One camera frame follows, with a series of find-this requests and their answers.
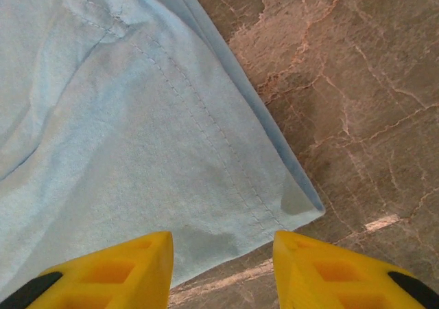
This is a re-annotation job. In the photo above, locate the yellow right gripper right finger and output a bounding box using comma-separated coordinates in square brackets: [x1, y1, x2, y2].
[272, 230, 439, 309]

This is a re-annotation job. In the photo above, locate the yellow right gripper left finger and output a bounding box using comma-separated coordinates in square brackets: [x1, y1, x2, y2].
[0, 230, 174, 309]

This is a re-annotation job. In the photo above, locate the light blue t-shirt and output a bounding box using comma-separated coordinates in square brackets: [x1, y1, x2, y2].
[0, 0, 326, 309]

